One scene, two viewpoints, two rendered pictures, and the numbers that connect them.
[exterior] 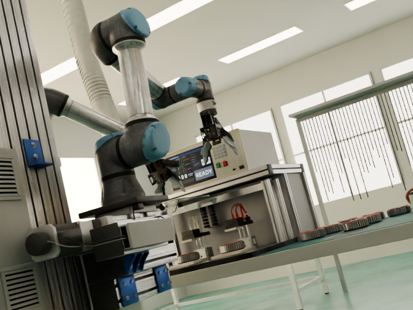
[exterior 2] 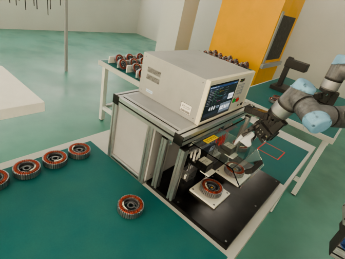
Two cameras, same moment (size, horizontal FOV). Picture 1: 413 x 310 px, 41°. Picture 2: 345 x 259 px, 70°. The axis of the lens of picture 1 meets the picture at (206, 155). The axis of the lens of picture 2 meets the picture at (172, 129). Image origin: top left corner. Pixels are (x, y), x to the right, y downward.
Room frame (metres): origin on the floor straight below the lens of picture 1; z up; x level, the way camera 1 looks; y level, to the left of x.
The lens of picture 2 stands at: (2.78, 1.17, 1.60)
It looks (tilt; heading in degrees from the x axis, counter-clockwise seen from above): 29 degrees down; 275
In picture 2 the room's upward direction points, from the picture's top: 14 degrees clockwise
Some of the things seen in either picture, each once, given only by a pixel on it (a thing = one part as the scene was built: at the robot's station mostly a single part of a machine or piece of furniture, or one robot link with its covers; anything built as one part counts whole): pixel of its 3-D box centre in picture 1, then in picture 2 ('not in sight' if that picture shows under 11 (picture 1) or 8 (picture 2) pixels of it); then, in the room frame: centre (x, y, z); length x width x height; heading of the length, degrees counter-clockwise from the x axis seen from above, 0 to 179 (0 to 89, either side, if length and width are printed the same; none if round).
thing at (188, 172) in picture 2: (203, 253); (188, 172); (2.73, 0.13, 0.80); 0.08 x 0.05 x 0.06; 61
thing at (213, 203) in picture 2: (188, 262); (210, 191); (2.61, 0.20, 0.78); 0.15 x 0.15 x 0.01; 61
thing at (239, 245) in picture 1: (232, 246); (234, 169); (2.49, -0.01, 0.80); 0.11 x 0.11 x 0.04
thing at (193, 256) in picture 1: (187, 258); (211, 188); (2.61, 0.20, 0.80); 0.11 x 0.11 x 0.04
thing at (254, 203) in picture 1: (229, 221); (191, 136); (2.77, -0.03, 0.92); 0.66 x 0.01 x 0.30; 61
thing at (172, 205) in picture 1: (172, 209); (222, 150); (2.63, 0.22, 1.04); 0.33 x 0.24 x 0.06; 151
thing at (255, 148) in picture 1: (223, 162); (197, 81); (2.82, -0.07, 1.22); 0.44 x 0.39 x 0.20; 61
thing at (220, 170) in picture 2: (233, 252); (232, 173); (2.49, -0.01, 0.78); 0.15 x 0.15 x 0.01; 61
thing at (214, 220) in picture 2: (213, 261); (218, 182); (2.56, 0.09, 0.76); 0.64 x 0.47 x 0.02; 61
